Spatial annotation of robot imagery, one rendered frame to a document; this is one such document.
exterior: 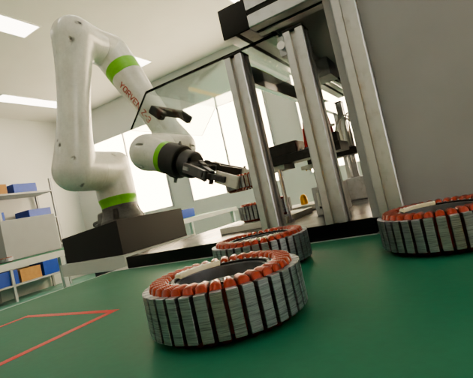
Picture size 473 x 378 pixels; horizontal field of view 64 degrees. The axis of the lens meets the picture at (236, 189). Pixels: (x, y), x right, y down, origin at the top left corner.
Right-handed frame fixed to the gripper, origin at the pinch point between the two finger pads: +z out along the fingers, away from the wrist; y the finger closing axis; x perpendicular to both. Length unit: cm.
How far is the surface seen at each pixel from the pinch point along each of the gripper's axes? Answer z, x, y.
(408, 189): 40.0, 10.2, 27.5
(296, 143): 16.5, 11.8, 11.3
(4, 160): -679, -144, -265
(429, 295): 46, 8, 54
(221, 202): -302, -142, -436
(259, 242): 30, 3, 45
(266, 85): 12.5, 21.3, 19.0
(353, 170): 21.5, 6.4, -13.6
